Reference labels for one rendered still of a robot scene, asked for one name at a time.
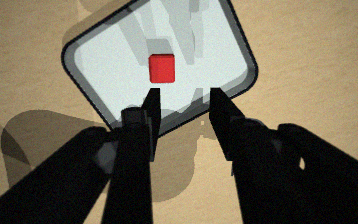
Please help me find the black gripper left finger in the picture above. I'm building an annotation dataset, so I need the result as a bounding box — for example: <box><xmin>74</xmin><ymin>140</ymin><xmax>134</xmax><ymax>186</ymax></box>
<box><xmin>0</xmin><ymin>88</ymin><xmax>161</xmax><ymax>224</ymax></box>

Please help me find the white tray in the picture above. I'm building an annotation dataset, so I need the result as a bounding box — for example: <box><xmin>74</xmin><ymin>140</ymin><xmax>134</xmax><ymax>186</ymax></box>
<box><xmin>61</xmin><ymin>0</ymin><xmax>259</xmax><ymax>138</ymax></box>

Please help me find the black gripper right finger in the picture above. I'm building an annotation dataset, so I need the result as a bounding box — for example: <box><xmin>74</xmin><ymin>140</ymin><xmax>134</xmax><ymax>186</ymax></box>
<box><xmin>209</xmin><ymin>87</ymin><xmax>358</xmax><ymax>224</ymax></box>

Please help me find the red cube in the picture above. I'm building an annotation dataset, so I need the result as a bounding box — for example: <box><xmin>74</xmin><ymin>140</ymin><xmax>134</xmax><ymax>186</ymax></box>
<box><xmin>148</xmin><ymin>54</ymin><xmax>175</xmax><ymax>83</ymax></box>

